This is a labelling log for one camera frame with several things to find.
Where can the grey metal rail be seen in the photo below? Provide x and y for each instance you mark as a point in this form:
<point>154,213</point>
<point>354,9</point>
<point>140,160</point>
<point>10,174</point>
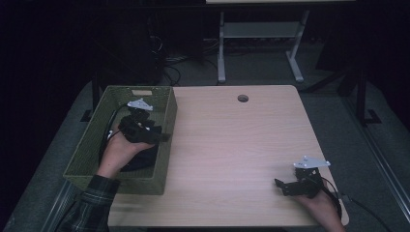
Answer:
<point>56,203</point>
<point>380,158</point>

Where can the white metal desk frame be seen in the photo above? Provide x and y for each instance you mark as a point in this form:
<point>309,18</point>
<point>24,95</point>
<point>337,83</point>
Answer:
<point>257,30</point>

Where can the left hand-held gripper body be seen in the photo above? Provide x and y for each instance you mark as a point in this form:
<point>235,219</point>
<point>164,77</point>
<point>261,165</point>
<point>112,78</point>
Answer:
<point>137,129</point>

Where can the person's right hand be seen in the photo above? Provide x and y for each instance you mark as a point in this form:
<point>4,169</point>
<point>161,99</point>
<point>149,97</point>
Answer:
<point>322,208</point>

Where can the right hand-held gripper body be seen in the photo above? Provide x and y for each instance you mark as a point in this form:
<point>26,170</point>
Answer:
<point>307,185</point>

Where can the black metal stand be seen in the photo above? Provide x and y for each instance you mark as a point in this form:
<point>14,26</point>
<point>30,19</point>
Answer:
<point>361,96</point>
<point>95,96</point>

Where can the green woven basket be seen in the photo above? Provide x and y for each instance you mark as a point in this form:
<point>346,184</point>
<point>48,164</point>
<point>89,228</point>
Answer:
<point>161,167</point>

